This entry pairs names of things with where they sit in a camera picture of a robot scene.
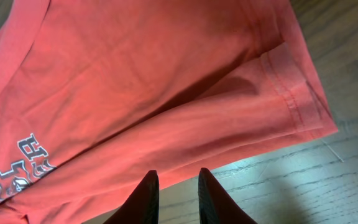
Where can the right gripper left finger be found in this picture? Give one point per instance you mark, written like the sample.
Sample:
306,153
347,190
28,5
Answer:
142,206

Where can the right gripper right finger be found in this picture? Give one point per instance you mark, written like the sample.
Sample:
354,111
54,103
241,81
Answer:
215,204

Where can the red soccer t-shirt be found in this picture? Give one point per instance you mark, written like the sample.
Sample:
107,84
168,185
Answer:
94,94

